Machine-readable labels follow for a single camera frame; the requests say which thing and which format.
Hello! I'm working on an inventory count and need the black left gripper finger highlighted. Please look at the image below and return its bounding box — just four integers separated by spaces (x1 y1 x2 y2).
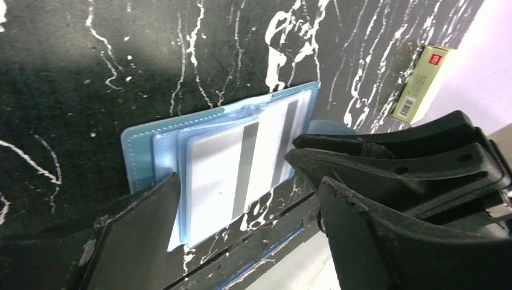
318 177 511 289
285 143 511 218
293 111 490 159
1 173 181 289

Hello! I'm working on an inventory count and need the blue card holder wallet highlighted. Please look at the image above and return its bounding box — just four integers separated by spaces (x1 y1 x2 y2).
121 82 354 251

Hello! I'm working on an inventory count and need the white magnetic stripe card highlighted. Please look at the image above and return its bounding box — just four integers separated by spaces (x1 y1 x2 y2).
245 92 310 208

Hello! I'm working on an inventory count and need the white red small box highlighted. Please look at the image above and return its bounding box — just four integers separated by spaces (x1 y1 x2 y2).
392 45 452 124

